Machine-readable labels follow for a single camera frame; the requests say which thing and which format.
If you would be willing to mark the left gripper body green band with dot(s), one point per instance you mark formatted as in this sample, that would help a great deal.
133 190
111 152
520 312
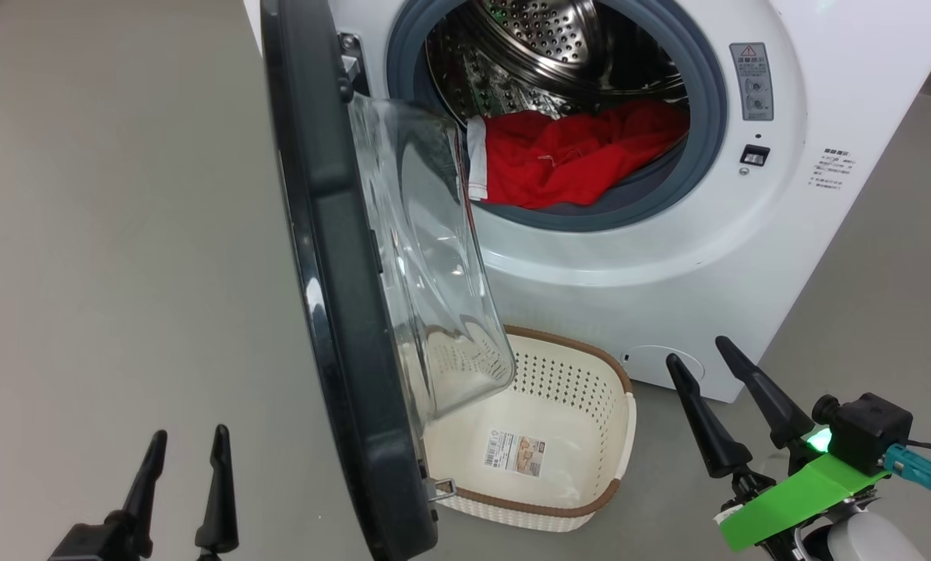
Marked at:
87 545

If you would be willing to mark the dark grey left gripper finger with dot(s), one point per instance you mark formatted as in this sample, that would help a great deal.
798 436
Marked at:
218 506
144 491

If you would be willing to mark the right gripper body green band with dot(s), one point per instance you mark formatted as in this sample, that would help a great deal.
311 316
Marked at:
800 499

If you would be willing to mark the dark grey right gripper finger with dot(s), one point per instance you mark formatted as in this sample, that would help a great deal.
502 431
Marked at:
777 413
710 436

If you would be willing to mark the round dark washer door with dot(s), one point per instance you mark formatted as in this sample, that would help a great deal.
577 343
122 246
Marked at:
340 257

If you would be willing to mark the red garment with white trim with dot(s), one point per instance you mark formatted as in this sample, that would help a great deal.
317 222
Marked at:
566 160

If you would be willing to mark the cream perforated laundry basket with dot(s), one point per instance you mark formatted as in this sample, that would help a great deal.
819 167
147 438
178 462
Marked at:
574 436

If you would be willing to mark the white front-load washing machine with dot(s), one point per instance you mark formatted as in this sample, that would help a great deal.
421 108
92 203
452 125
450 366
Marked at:
636 296

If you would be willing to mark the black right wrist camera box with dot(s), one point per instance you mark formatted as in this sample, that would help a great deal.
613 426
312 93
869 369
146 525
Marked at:
870 428

